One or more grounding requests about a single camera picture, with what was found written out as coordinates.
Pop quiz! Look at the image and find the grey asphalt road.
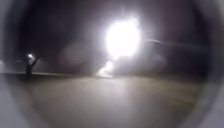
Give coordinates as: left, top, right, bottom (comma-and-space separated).
13, 74, 208, 128

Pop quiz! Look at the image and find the person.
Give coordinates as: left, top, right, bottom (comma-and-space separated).
25, 53, 40, 76

